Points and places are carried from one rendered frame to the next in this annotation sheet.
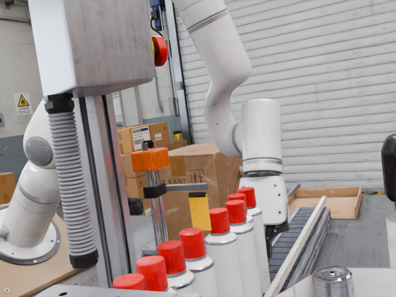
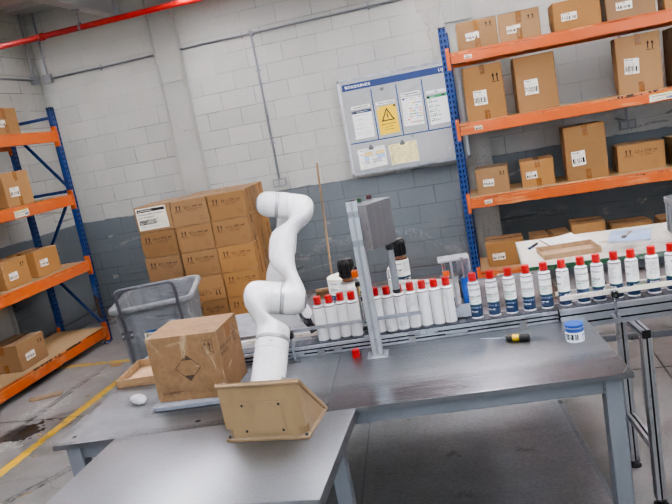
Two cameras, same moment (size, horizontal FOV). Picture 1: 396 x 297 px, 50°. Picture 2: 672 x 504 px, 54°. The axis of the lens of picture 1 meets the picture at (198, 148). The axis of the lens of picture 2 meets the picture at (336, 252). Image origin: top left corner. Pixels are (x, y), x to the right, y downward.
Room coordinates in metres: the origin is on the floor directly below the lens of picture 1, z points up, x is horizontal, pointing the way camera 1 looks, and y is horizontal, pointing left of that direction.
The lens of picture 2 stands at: (1.52, 2.66, 1.80)
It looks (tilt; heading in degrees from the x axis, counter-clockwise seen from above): 11 degrees down; 253
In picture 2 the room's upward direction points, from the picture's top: 10 degrees counter-clockwise
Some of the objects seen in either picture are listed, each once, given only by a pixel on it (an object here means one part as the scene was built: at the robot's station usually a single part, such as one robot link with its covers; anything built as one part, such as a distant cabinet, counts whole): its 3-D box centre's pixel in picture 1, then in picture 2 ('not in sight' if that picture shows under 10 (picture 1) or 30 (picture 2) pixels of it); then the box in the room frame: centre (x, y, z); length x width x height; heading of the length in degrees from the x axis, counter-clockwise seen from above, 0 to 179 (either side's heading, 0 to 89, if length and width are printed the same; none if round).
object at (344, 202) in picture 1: (321, 202); (158, 369); (1.52, -0.42, 0.85); 0.30 x 0.26 x 0.04; 155
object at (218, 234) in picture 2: not in sight; (214, 261); (0.74, -3.99, 0.70); 1.20 x 0.82 x 1.39; 155
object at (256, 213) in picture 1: (251, 240); (320, 318); (0.80, -0.08, 0.98); 0.05 x 0.05 x 0.20
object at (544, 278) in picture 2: not in sight; (545, 285); (-0.10, 0.33, 0.98); 0.05 x 0.05 x 0.20
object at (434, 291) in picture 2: not in sight; (436, 301); (0.33, 0.13, 0.98); 0.05 x 0.05 x 0.20
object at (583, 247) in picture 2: not in sight; (567, 249); (-0.97, -0.66, 0.82); 0.34 x 0.24 x 0.03; 155
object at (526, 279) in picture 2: not in sight; (527, 287); (-0.03, 0.30, 0.98); 0.05 x 0.05 x 0.20
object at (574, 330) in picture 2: not in sight; (574, 331); (-0.01, 0.60, 0.87); 0.07 x 0.07 x 0.07
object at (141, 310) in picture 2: not in sight; (165, 330); (1.40, -2.57, 0.48); 0.89 x 0.63 x 0.96; 78
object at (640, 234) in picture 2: not in sight; (629, 235); (-1.43, -0.64, 0.81); 0.32 x 0.24 x 0.01; 45
